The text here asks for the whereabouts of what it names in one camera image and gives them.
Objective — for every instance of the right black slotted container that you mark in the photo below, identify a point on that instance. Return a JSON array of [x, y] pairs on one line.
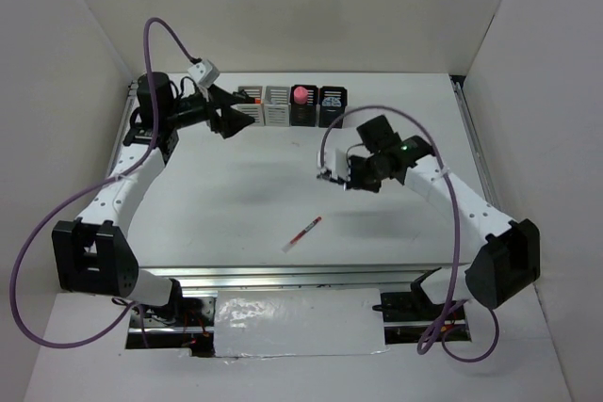
[[326, 115]]

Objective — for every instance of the blue glue bottle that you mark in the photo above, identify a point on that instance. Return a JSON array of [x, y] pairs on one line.
[[331, 101]]

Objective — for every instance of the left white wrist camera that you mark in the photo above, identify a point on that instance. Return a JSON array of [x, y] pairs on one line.
[[203, 73]]

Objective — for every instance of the pink cap glue bottle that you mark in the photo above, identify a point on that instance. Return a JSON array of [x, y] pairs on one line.
[[301, 95]]

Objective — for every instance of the left black slotted container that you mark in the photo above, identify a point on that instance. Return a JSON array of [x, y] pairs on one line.
[[304, 115]]

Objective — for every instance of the white slotted container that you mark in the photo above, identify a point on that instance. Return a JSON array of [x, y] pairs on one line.
[[276, 106], [255, 111]]

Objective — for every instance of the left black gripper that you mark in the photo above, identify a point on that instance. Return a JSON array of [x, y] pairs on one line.
[[231, 120]]

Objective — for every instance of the red pen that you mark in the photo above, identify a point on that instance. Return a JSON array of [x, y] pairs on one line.
[[293, 241]]

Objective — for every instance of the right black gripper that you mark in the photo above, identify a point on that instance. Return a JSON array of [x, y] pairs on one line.
[[354, 183]]

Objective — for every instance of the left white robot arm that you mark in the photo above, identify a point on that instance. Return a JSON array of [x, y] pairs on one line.
[[92, 253]]

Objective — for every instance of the left white slotted container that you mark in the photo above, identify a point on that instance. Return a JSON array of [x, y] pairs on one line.
[[255, 111]]

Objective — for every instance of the black slotted container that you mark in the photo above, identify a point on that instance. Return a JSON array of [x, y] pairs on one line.
[[326, 115], [304, 115]]

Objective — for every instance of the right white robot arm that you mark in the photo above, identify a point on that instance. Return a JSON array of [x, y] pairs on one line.
[[494, 256]]

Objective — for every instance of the white taped cover panel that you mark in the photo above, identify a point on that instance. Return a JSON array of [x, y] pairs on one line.
[[316, 322]]

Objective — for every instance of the aluminium frame rail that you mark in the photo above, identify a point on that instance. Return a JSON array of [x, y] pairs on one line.
[[222, 209]]

